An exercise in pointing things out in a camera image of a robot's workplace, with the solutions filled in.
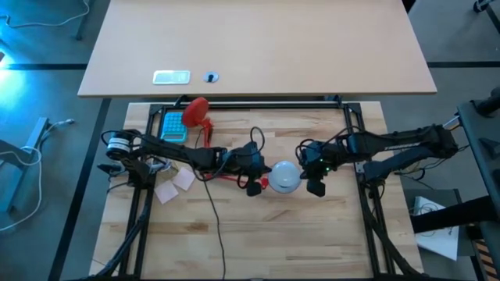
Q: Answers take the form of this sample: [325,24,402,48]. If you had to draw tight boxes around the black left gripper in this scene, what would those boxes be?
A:
[225,141,273,185]

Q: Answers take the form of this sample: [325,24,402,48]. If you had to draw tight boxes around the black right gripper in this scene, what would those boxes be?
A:
[298,140,338,182]

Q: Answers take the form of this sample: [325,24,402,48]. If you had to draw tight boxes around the white lightbulb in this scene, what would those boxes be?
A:
[268,160,303,194]

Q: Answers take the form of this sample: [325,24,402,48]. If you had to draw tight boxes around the red desk lamp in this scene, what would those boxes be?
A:
[181,96,271,191]

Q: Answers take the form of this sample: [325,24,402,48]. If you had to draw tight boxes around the blue calculator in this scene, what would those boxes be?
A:
[159,111,189,144]

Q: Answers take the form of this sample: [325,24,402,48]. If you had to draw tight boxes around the white paper notes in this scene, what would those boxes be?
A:
[154,180,180,205]

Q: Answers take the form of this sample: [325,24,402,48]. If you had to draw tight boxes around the beige desk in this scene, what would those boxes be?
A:
[77,0,438,98]

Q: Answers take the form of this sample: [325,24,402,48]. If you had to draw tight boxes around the white paper sheet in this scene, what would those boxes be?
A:
[412,194,460,261]

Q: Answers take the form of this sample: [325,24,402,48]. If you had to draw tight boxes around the black crossbeam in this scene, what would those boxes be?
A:
[409,194,500,234]

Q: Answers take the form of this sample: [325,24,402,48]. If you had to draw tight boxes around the yellow black striped tape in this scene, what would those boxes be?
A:
[474,237,500,281]

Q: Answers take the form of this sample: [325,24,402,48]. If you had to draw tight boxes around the grey table leg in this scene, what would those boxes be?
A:
[0,116,51,214]

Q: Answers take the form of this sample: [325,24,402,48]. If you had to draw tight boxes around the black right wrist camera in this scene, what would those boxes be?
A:
[306,178,327,198]

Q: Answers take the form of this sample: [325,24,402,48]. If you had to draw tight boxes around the black lamp power cable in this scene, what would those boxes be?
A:
[194,126,227,281]

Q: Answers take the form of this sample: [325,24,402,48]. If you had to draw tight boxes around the black aluminium frame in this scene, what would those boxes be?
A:
[72,94,430,281]

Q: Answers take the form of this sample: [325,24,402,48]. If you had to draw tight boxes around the white floor cable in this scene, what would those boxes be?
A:
[0,118,76,234]

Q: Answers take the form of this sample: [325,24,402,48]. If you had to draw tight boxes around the thin white cable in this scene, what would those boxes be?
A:
[0,0,91,29]

